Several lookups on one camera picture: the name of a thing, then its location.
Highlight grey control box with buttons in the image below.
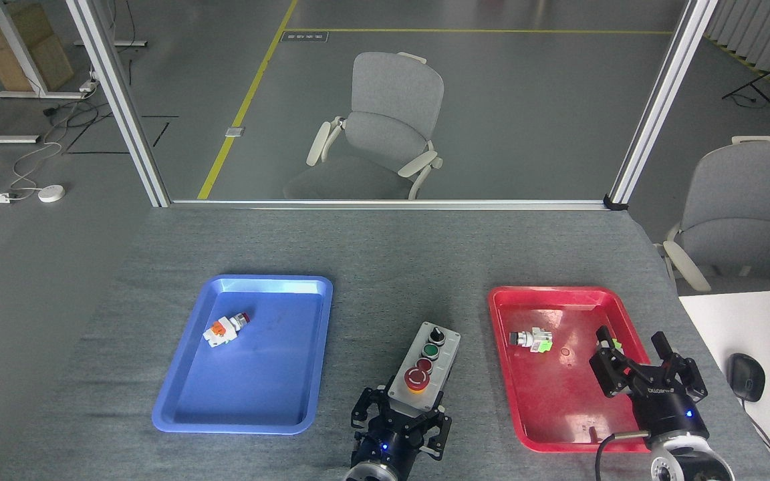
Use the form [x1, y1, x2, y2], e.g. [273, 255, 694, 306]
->
[386, 321, 462, 414]

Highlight white floor cable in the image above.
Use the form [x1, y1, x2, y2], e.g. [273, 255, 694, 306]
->
[8, 122, 66, 199]

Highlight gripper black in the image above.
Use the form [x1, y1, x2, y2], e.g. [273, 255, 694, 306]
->
[350, 385, 453, 476]
[589, 325, 711, 447]

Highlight large cardboard box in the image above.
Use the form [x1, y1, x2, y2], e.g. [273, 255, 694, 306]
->
[0, 33, 76, 93]

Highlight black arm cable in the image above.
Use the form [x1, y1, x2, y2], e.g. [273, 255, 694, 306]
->
[593, 430, 650, 481]

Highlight silver aluminium rail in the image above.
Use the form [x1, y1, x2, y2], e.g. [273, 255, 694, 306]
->
[168, 198, 612, 212]

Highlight silver aluminium post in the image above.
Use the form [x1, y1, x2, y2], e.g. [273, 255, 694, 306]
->
[66, 0, 171, 208]
[608, 0, 721, 209]

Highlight grey office chair white armrests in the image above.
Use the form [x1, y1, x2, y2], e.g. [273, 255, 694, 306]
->
[655, 135, 770, 295]
[283, 51, 445, 201]

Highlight white vertical blinds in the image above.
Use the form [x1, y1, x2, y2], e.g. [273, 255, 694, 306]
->
[704, 0, 770, 75]

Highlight black floor cables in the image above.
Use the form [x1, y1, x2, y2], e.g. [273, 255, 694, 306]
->
[41, 99, 113, 133]

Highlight black computer mouse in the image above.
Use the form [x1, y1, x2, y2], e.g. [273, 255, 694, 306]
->
[725, 352, 766, 404]

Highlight white side table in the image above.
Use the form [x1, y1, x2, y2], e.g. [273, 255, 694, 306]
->
[678, 288, 770, 481]

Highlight red plastic tray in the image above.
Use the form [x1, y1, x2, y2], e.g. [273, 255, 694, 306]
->
[488, 286, 657, 453]

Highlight black push button green switch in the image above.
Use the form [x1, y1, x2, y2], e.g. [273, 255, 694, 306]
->
[509, 328, 553, 354]

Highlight blue plastic tray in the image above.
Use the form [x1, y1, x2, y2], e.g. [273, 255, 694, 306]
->
[152, 275, 334, 436]

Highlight red push button switch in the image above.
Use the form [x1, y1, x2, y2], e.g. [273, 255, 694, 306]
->
[203, 312, 252, 347]

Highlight black mouse cable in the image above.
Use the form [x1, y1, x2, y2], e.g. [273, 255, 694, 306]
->
[742, 399, 770, 481]

